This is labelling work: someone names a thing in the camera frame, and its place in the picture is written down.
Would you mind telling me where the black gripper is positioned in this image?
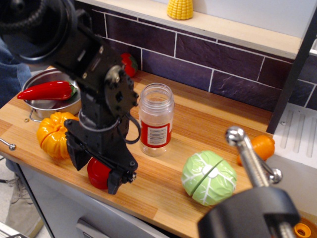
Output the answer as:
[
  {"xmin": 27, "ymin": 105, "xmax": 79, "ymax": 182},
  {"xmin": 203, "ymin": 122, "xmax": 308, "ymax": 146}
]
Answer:
[{"xmin": 64, "ymin": 113, "xmax": 138, "ymax": 194}]

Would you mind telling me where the red plastic jar cap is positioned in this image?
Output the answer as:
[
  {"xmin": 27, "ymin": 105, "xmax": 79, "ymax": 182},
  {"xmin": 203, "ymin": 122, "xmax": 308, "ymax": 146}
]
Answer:
[{"xmin": 87, "ymin": 158, "xmax": 111, "ymax": 189}]

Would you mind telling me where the clear plastic jar red label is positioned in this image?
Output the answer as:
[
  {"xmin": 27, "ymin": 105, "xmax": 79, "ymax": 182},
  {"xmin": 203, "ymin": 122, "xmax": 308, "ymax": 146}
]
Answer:
[{"xmin": 139, "ymin": 83, "xmax": 175, "ymax": 157}]

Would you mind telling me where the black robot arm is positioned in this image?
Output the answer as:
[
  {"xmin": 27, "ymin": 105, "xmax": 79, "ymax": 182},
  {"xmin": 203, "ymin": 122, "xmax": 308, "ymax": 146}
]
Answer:
[{"xmin": 0, "ymin": 0, "xmax": 138, "ymax": 194}]

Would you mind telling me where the orange plastic clamp cap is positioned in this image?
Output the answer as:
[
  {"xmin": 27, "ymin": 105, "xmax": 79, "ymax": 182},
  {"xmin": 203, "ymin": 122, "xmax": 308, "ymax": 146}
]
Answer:
[{"xmin": 294, "ymin": 223, "xmax": 312, "ymax": 238}]

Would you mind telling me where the orange toy pumpkin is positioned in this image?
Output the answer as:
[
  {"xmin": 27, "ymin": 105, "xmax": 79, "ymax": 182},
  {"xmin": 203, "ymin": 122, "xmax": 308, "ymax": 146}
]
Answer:
[{"xmin": 36, "ymin": 112, "xmax": 79, "ymax": 160}]

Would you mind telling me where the stainless steel pot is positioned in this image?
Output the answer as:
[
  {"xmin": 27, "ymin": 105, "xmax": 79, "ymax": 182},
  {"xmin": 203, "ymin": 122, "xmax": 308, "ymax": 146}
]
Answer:
[{"xmin": 22, "ymin": 68, "xmax": 81, "ymax": 122}]

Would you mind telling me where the red toy chili pepper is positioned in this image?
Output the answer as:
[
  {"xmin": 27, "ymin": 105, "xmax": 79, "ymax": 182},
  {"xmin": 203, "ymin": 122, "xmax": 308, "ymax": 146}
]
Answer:
[{"xmin": 17, "ymin": 81, "xmax": 77, "ymax": 101}]

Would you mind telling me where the beige shoe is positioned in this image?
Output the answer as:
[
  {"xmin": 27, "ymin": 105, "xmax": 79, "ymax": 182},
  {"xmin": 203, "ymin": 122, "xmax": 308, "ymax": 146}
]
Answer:
[{"xmin": 5, "ymin": 175, "xmax": 44, "ymax": 238}]

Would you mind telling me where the small metal knob rod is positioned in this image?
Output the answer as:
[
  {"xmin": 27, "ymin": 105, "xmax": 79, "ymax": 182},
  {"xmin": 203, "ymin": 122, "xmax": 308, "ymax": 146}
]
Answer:
[{"xmin": 0, "ymin": 138, "xmax": 16, "ymax": 151}]

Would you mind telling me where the red toy tomato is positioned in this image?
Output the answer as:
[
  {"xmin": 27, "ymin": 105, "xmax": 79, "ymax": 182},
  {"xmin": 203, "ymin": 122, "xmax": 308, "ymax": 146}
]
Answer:
[{"xmin": 121, "ymin": 53, "xmax": 138, "ymax": 77}]

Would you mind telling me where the green toy cabbage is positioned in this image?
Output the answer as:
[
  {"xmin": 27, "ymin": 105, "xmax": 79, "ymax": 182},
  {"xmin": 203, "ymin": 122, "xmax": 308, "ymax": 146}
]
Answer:
[{"xmin": 181, "ymin": 151, "xmax": 237, "ymax": 206}]

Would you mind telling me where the person in blue jeans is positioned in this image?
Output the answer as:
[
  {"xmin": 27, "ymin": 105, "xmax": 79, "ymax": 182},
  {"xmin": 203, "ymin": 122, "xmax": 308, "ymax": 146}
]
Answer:
[{"xmin": 0, "ymin": 39, "xmax": 31, "ymax": 108}]

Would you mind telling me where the orange toy carrot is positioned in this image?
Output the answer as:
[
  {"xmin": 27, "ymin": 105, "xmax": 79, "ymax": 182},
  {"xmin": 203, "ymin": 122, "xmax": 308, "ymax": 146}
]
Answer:
[{"xmin": 251, "ymin": 135, "xmax": 275, "ymax": 161}]

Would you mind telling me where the yellow toy corn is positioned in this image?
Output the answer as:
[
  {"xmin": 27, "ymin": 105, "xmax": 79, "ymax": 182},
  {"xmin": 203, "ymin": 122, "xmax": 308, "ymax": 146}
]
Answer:
[{"xmin": 166, "ymin": 0, "xmax": 194, "ymax": 20}]

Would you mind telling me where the white sink drainboard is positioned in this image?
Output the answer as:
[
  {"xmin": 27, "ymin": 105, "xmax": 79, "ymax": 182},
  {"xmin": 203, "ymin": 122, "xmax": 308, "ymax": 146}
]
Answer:
[{"xmin": 273, "ymin": 103, "xmax": 317, "ymax": 168}]

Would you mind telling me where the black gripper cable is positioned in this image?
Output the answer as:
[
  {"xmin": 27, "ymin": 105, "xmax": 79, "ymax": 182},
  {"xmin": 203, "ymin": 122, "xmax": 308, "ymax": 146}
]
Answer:
[{"xmin": 123, "ymin": 113, "xmax": 142, "ymax": 145}]

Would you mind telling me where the grey cabinet drawer handle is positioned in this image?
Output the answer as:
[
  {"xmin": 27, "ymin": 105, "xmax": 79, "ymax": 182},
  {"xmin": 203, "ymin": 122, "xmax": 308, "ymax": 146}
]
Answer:
[{"xmin": 76, "ymin": 219, "xmax": 109, "ymax": 238}]

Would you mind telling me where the dark grey shelf post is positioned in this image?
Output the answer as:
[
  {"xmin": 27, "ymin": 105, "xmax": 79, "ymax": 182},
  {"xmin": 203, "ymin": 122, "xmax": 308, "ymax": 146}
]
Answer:
[{"xmin": 266, "ymin": 3, "xmax": 317, "ymax": 134}]

